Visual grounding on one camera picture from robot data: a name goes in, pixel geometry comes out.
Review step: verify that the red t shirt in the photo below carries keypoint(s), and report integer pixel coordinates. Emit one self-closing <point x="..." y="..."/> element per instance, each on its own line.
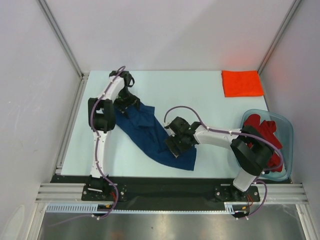
<point x="267" y="130"/>

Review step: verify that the left aluminium corner post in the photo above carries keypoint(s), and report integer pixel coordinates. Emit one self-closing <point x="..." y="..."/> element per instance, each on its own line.
<point x="54" y="25"/>

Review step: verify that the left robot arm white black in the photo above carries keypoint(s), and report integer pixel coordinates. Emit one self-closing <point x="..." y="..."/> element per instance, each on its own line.
<point x="102" y="120"/>

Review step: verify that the folded orange t shirt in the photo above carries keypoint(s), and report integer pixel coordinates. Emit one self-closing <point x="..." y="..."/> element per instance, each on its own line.
<point x="241" y="84"/>

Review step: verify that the clear blue plastic bin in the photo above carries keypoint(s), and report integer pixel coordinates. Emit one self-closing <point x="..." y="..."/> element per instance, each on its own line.
<point x="284" y="133"/>

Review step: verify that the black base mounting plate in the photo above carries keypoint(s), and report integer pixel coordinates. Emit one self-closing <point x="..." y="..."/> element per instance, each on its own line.
<point x="158" y="194"/>

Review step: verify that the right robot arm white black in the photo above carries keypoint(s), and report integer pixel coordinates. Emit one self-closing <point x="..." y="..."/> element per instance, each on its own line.
<point x="250" y="149"/>

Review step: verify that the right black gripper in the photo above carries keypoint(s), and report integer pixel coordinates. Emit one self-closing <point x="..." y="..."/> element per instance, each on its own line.
<point x="175" y="144"/>

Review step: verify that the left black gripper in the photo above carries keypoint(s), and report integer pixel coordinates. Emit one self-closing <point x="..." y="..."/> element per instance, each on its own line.
<point x="133" y="101"/>

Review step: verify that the blue t shirt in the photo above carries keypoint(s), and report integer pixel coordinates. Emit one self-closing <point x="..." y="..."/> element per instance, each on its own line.
<point x="148" y="135"/>

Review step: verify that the right aluminium corner post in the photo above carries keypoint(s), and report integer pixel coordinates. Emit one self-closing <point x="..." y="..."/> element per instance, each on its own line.
<point x="294" y="7"/>

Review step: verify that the aluminium corner post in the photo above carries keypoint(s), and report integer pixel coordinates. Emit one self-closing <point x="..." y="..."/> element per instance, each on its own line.
<point x="294" y="7"/>
<point x="54" y="25"/>

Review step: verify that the white slotted cable duct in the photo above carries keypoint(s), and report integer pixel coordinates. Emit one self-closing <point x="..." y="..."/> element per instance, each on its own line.
<point x="97" y="208"/>

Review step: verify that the aluminium rail front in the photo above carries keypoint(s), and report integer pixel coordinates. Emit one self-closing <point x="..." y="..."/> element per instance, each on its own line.
<point x="73" y="192"/>

